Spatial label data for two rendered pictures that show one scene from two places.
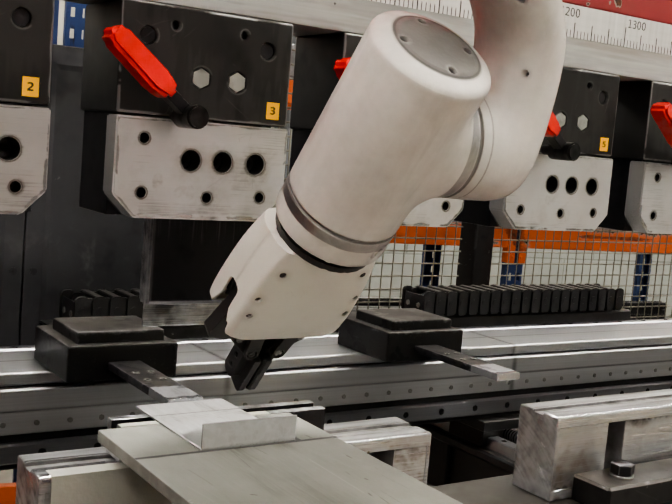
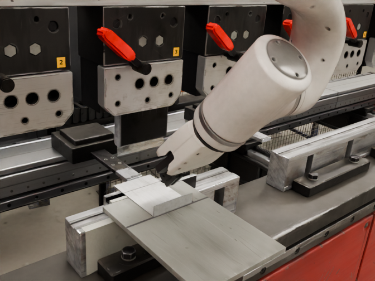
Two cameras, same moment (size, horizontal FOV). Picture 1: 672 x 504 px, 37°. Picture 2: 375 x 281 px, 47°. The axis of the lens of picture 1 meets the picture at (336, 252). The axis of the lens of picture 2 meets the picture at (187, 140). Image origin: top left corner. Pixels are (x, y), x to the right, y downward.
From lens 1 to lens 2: 0.24 m
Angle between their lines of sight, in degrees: 18
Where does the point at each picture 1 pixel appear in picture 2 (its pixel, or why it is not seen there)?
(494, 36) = (306, 38)
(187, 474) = (153, 236)
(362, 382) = not seen: hidden behind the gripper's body
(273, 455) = (185, 216)
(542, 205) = not seen: hidden behind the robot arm
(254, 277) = (183, 154)
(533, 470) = (276, 178)
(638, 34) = not seen: outside the picture
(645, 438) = (320, 158)
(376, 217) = (248, 134)
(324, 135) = (225, 100)
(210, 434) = (157, 209)
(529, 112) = (322, 78)
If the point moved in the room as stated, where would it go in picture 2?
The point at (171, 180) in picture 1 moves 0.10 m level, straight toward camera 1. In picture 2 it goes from (131, 95) to (142, 116)
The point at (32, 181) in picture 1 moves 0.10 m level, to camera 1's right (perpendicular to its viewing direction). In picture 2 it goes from (66, 109) to (137, 111)
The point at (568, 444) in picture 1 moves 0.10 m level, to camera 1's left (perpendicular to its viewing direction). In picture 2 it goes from (292, 168) to (253, 167)
